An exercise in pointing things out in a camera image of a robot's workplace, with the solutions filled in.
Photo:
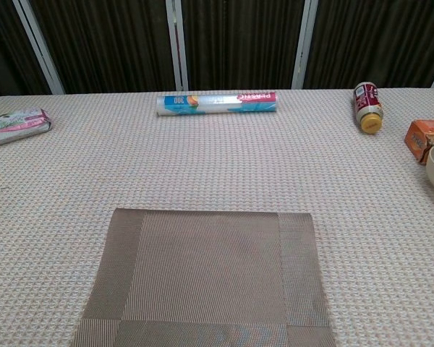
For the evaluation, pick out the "brown woven placemat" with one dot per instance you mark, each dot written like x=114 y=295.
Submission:
x=202 y=274

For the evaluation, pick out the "plastic wrap roll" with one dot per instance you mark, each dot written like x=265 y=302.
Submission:
x=217 y=105

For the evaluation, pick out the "beige checked tablecloth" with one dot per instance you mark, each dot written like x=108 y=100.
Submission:
x=94 y=162

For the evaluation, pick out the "yellow capped bottle red label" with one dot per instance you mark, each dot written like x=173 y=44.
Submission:
x=367 y=105

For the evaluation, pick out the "dark brown curtain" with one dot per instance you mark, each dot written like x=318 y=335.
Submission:
x=112 y=43

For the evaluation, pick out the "orange cardboard box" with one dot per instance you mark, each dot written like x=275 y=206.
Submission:
x=419 y=137

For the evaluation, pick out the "pink tissue pack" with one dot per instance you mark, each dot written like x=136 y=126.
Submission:
x=14 y=128

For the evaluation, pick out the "white double frame post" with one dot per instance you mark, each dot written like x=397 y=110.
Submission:
x=176 y=47

